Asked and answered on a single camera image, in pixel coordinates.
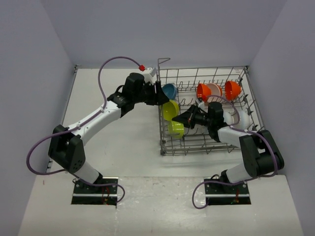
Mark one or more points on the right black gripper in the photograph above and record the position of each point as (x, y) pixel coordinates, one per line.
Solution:
(188, 118)

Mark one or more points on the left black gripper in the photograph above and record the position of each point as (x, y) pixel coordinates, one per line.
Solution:
(161, 97)

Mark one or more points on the blue bowl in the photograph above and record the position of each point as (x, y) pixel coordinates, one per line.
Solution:
(170, 91)

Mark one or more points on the lime green bowl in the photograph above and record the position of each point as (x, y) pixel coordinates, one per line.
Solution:
(170, 110)

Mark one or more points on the white square bowl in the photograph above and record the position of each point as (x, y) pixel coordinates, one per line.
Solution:
(176, 129)

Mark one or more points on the white round bowl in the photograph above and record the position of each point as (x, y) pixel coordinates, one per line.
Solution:
(245, 120)
(229, 118)
(216, 93)

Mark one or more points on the white bowl orange outside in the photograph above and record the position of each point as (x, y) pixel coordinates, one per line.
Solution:
(232, 90)

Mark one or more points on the grey wire dish rack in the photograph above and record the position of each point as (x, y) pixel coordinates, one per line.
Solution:
(186, 80)

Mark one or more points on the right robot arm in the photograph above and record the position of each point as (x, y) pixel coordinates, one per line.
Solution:
(260, 154)

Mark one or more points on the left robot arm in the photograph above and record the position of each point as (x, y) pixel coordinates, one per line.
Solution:
(67, 144)

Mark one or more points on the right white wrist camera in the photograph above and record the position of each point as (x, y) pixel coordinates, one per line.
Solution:
(199, 103)

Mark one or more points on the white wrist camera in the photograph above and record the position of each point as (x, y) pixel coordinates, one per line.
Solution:
(150, 72)
(199, 103)

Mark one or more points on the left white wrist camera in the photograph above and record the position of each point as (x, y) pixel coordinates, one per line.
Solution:
(150, 72)

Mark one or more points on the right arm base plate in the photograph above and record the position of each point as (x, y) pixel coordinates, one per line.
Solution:
(220, 195)

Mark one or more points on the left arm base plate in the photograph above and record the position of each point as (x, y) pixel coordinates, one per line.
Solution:
(89, 195)

